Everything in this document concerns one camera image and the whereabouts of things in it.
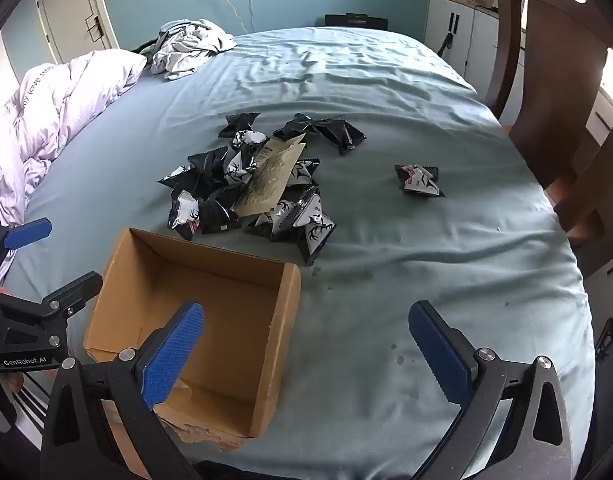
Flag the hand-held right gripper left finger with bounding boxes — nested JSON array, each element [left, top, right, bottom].
[[39, 301, 206, 480]]

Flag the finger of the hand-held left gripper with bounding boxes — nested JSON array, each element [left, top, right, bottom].
[[0, 271, 104, 348], [0, 217, 53, 288]]

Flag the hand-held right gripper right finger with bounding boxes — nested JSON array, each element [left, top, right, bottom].
[[407, 300, 573, 480]]

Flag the brown cardboard box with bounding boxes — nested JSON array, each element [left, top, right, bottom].
[[82, 227, 302, 453]]

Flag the black white snack packet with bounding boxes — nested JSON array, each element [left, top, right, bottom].
[[393, 164, 446, 198]]

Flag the pile of snack packets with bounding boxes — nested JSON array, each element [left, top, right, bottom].
[[156, 111, 367, 267]]

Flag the person's left hand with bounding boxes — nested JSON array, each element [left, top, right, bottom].
[[0, 372, 26, 395]]

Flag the white quilted duvet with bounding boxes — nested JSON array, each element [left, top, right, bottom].
[[0, 50, 148, 281]]

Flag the cream door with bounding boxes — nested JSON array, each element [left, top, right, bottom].
[[34, 0, 122, 56]]

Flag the crumpled grey white clothes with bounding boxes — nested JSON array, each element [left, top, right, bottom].
[[145, 19, 237, 82]]

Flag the bed with blue sheet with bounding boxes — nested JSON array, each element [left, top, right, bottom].
[[1, 26, 597, 480]]

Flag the white drawer unit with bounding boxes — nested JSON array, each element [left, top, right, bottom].
[[583, 50, 613, 153]]

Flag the white cabinet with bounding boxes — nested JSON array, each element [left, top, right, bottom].
[[423, 0, 502, 93]]

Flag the brown wooden chair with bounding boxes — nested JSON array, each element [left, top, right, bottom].
[[489, 0, 613, 271]]

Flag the black rectangular object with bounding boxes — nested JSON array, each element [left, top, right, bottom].
[[325, 12, 388, 31]]

